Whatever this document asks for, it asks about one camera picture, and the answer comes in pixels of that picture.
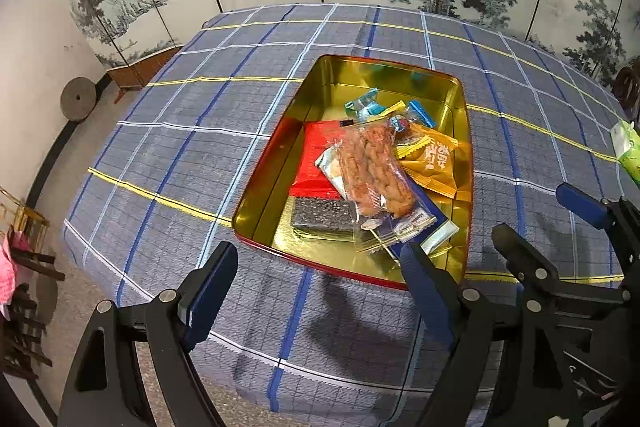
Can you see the gold tin box red rim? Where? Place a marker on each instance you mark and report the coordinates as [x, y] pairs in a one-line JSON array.
[[350, 74]]

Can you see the pink cloth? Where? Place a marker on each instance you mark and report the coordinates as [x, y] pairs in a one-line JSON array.
[[6, 272]]

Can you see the orange snack packet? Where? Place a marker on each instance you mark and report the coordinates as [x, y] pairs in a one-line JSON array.
[[435, 157]]

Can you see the blue plaid tablecloth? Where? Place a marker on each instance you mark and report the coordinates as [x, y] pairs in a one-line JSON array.
[[200, 157]]

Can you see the blue cracker packet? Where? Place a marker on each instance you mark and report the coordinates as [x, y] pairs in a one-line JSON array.
[[425, 207]]

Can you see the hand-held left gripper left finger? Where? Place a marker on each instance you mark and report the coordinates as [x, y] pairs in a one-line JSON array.
[[212, 292]]

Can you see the small blue white candy packet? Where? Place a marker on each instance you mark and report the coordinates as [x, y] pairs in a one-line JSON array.
[[400, 123]]

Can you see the round stone millstone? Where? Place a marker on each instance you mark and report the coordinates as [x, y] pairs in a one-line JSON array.
[[78, 99]]

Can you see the light blue candy packet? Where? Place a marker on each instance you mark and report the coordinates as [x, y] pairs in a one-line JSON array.
[[362, 104]]

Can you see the dark carved wooden furniture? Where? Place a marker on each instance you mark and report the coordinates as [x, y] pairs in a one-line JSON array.
[[629, 87]]

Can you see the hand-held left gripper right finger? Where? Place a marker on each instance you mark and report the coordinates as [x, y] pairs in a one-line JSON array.
[[422, 297]]

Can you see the green tissue packet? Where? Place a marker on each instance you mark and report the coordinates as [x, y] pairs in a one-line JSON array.
[[627, 152]]

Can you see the clear packet of fried twists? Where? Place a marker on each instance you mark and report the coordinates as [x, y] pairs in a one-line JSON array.
[[372, 167]]

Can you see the gold metal rack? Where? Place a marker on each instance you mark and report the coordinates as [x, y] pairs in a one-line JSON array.
[[27, 219]]

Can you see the black sesame bar packet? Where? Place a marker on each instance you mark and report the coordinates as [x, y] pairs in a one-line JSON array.
[[320, 214]]

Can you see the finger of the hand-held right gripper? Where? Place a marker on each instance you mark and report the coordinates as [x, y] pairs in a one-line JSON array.
[[525, 257], [582, 207]]

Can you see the dark wooden chair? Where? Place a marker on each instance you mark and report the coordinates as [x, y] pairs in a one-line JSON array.
[[30, 307]]

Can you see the red snack packet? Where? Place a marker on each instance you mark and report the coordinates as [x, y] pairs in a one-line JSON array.
[[312, 157]]

